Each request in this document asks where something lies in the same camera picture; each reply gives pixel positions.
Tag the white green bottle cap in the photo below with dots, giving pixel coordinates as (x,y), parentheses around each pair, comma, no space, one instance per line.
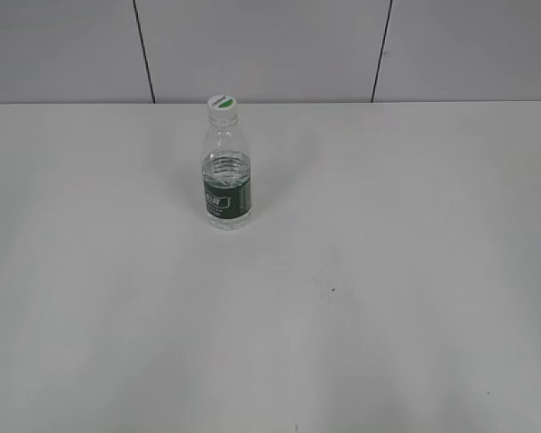
(222,108)

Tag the clear plastic water bottle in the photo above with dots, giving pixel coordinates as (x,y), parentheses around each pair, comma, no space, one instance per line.
(226,173)

